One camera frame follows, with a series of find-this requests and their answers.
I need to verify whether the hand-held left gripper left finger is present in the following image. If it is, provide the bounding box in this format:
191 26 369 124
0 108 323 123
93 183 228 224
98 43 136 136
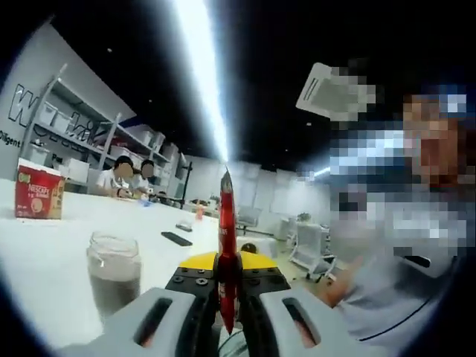
94 251 221 357

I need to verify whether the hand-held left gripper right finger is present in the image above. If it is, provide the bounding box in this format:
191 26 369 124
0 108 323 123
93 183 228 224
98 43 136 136
237 251 358 357

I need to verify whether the red coffee pouch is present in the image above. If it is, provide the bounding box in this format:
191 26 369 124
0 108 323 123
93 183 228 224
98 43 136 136
216 166 241 335

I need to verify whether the clear glass cup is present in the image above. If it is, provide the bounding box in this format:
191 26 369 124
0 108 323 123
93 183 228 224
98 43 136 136
86 231 143 324

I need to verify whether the black smartphone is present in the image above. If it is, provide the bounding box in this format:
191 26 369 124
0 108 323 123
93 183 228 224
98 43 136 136
161 231 193 247

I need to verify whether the red coffee box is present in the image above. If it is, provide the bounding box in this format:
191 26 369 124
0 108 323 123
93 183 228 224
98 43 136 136
14 158 67 220

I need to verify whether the white office chair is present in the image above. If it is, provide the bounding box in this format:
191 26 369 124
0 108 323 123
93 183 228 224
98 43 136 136
289 222 338 280

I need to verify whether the person's grey shirt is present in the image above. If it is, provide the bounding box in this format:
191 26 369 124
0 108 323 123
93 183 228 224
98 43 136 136
334 256 458 350

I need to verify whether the white chest device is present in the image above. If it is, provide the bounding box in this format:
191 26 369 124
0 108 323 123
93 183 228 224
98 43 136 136
393 254 453 278

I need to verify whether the white ceiling air conditioner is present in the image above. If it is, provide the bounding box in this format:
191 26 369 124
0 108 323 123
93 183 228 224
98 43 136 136
295 62 332 116

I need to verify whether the group of white storage bins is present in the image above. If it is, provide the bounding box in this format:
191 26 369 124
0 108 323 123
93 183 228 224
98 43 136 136
29 102 179 183

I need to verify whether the long ceiling light strip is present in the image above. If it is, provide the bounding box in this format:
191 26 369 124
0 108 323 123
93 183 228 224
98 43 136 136
174 0 234 164

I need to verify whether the grey metal shelf rack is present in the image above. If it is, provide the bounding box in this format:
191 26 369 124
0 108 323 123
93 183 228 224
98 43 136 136
18 62 187 187

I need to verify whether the thin black cable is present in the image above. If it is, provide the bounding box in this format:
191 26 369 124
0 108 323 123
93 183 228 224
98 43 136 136
356 295 449 343

